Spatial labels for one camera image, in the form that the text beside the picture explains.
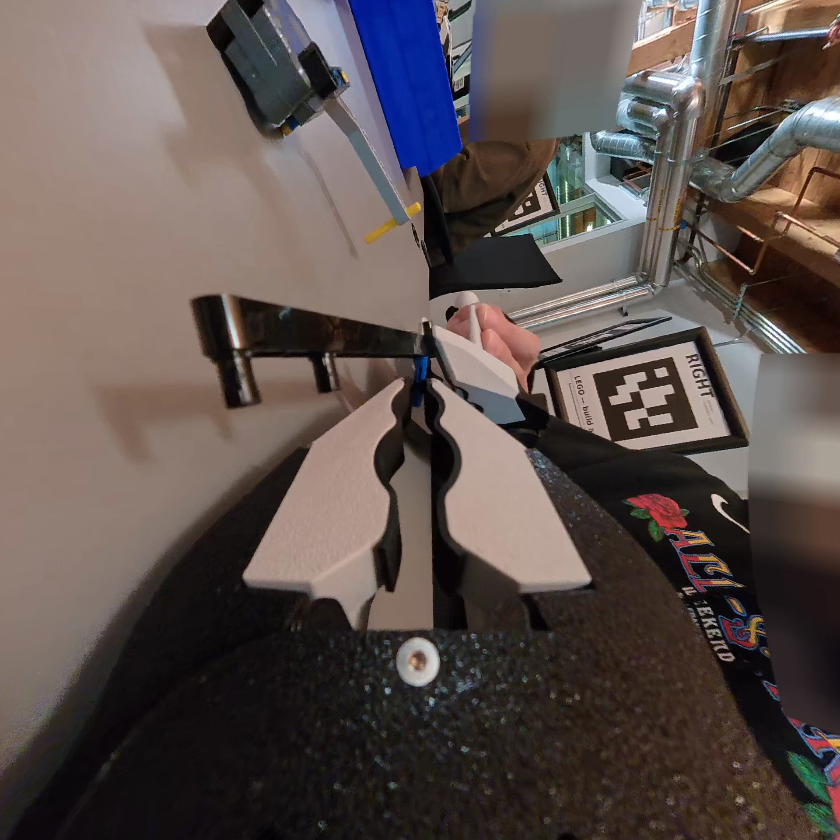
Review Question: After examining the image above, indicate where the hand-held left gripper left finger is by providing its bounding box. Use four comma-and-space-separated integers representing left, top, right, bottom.
243, 377, 406, 631

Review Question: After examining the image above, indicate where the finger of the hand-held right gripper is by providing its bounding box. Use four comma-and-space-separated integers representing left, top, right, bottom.
430, 322, 526, 427

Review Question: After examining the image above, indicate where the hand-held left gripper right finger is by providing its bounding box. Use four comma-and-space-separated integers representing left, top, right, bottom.
427, 379, 595, 598

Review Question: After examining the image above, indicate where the long black toy beam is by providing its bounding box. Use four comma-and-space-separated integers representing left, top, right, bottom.
190, 294, 437, 409

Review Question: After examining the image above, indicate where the person's right hand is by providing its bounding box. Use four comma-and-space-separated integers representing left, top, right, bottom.
446, 305, 543, 395

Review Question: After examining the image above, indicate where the framed marker poster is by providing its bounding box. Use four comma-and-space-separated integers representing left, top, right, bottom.
489, 174, 559, 237
532, 326, 749, 454

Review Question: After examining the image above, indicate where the person's black sweatshirt torso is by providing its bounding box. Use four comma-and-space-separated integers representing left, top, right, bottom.
591, 453, 840, 840

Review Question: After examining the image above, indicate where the blue plastic bin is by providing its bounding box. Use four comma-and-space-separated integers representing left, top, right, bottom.
348, 0, 463, 177

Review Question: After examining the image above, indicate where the silver metal pipe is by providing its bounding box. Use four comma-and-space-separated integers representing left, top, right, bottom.
705, 95, 840, 204
617, 0, 742, 309

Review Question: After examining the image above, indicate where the grey toy brick assembly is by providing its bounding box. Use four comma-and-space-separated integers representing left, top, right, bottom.
206, 0, 424, 245

